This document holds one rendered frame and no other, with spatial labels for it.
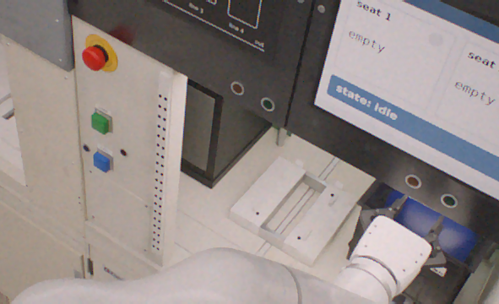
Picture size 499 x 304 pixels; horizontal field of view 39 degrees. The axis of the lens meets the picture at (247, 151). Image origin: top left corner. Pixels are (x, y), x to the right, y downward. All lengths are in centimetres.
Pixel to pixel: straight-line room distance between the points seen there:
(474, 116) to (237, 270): 32
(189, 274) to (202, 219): 85
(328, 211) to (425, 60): 79
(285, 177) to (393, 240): 52
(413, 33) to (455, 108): 10
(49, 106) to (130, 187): 21
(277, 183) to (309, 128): 64
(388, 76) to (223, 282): 32
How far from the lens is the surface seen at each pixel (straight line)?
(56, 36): 119
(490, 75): 79
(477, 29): 77
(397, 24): 80
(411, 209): 139
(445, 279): 132
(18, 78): 136
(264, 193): 155
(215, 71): 99
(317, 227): 152
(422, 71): 82
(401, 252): 111
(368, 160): 93
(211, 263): 68
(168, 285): 68
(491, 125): 82
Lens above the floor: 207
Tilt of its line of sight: 46 degrees down
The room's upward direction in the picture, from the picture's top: 10 degrees clockwise
